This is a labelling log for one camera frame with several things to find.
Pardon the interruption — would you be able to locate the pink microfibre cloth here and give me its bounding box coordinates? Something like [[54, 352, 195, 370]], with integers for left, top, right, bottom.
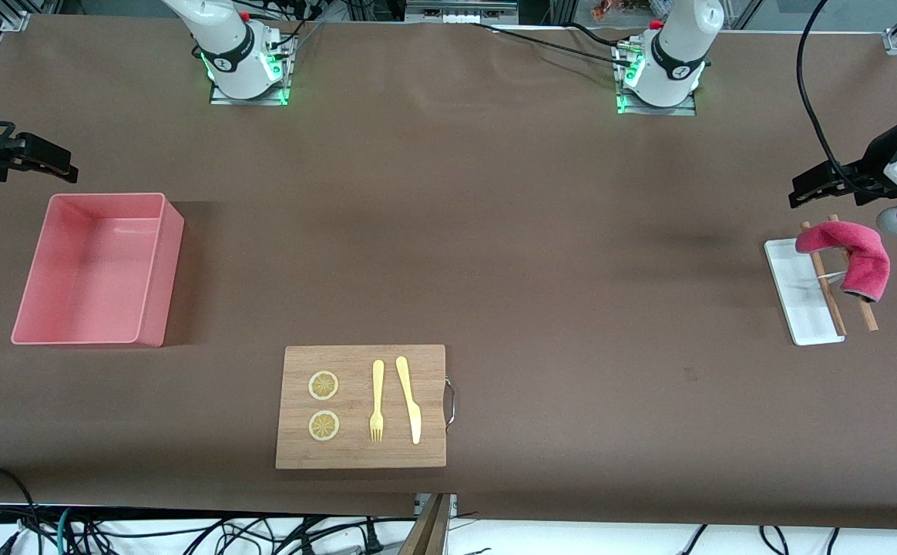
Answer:
[[795, 220, 891, 303]]

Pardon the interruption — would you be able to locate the short black table cable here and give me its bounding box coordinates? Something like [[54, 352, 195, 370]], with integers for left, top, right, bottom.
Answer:
[[568, 22, 625, 47]]

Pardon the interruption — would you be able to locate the pink plastic bin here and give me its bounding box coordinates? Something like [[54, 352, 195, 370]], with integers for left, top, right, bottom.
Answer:
[[11, 193, 185, 348]]

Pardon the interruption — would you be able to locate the grey metal box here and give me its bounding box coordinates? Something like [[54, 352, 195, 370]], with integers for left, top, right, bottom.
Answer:
[[405, 0, 519, 25]]

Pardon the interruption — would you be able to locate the long black table cable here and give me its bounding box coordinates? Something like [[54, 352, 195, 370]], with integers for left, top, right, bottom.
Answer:
[[469, 21, 636, 68]]

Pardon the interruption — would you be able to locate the yellow plastic knife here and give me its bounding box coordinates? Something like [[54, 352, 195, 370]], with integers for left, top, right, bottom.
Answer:
[[395, 355, 422, 446]]

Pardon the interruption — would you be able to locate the white rack base tray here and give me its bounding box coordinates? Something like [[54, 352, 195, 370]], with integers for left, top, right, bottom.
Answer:
[[764, 238, 846, 346]]

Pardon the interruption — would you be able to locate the wooden beam under table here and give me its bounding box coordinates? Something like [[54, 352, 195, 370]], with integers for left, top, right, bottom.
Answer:
[[398, 493, 453, 555]]

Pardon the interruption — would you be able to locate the yellow plastic fork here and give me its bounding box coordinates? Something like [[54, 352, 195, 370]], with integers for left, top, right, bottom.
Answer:
[[369, 359, 385, 442]]

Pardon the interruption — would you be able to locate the aluminium profile bracket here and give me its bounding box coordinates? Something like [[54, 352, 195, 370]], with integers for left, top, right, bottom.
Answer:
[[415, 493, 458, 519]]

